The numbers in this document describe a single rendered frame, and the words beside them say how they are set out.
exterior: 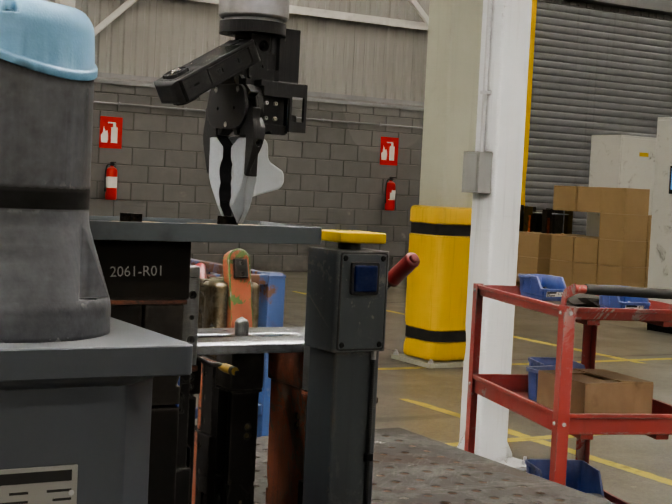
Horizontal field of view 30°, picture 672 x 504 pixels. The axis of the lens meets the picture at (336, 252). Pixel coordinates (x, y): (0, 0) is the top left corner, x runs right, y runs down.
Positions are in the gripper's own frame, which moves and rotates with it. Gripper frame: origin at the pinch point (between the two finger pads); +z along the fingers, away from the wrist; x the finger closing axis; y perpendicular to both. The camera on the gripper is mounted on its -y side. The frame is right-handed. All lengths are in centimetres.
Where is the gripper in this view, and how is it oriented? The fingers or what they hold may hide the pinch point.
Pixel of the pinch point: (228, 210)
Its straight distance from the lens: 134.0
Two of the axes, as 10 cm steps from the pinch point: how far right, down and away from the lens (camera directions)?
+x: -6.3, -0.7, 7.7
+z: -0.5, 10.0, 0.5
